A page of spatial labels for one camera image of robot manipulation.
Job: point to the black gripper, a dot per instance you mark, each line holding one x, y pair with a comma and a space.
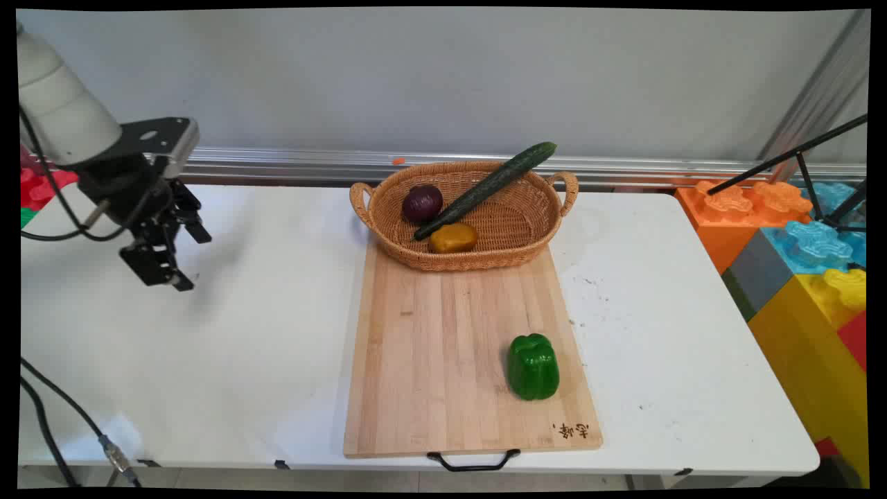
125, 190

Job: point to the long green cucumber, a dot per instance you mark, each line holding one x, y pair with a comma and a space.
485, 187

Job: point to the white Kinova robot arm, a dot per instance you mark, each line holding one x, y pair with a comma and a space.
62, 104

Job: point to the red toy block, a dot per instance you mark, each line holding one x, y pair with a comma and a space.
41, 188
856, 339

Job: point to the green toy block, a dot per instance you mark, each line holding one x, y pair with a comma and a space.
26, 216

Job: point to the purple red onion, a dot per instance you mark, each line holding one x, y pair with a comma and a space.
422, 203

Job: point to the yellow brown potato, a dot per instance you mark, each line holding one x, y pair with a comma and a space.
453, 238

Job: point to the wooden cutting board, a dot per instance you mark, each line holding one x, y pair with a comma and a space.
443, 353

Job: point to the woven wicker basket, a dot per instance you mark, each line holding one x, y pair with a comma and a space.
513, 232

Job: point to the green bell pepper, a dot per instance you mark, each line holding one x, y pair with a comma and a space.
532, 367

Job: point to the orange toy block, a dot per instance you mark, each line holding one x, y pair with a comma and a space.
721, 222

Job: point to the grey toy block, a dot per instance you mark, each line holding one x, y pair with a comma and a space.
759, 270

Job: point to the black tripod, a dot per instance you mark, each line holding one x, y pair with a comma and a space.
797, 154

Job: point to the blue toy block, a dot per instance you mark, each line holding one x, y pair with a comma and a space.
814, 246

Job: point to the yellow toy block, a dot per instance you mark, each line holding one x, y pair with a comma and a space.
811, 346

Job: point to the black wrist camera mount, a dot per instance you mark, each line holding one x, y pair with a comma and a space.
156, 135

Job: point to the aluminium rail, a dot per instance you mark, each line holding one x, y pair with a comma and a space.
624, 168

